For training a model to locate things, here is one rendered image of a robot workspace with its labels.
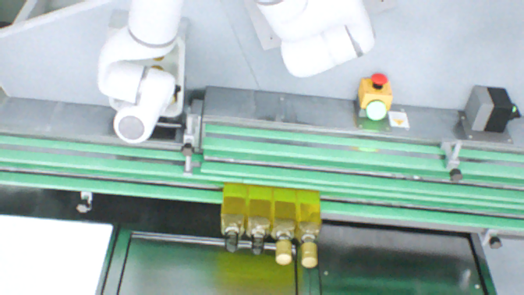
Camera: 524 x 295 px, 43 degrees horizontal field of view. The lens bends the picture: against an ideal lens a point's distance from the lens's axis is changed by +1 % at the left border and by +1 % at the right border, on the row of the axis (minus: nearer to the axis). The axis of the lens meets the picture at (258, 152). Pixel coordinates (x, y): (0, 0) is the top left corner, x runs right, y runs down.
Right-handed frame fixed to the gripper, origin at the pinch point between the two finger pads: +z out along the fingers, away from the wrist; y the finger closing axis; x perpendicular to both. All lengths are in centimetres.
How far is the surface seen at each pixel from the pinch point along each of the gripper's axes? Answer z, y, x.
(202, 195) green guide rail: -3.8, 12.4, -27.6
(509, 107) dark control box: 2, 83, -1
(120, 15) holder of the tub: 3.9, -8.3, 13.2
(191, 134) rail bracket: -9.9, 9.7, -8.9
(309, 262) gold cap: -25, 38, -31
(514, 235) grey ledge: 7, 96, -39
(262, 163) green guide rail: -2.8, 26.3, -18.3
